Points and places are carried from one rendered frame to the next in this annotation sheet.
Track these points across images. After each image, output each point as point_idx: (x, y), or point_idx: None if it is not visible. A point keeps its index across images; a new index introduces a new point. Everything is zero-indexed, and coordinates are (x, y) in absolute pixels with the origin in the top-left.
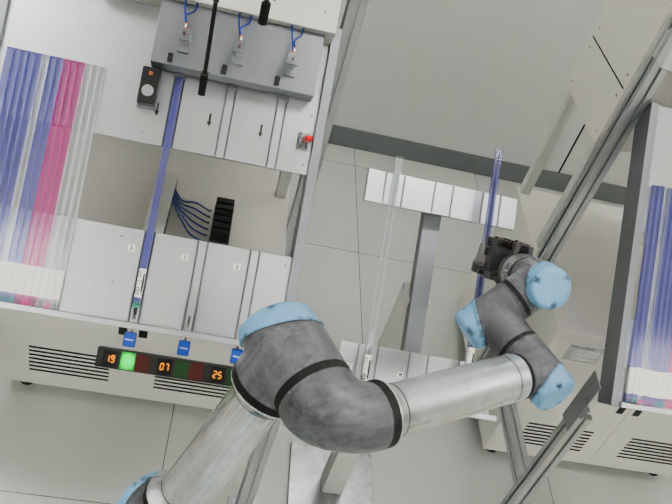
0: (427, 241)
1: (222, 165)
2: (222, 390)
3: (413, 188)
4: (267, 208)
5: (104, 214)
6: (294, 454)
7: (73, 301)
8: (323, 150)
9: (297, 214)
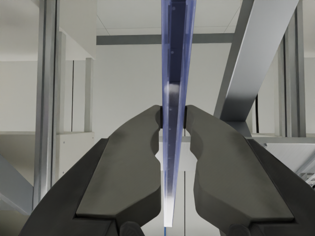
0: (250, 79)
1: (312, 39)
2: None
3: (288, 164)
4: (303, 17)
5: None
6: None
7: None
8: (291, 100)
9: (297, 23)
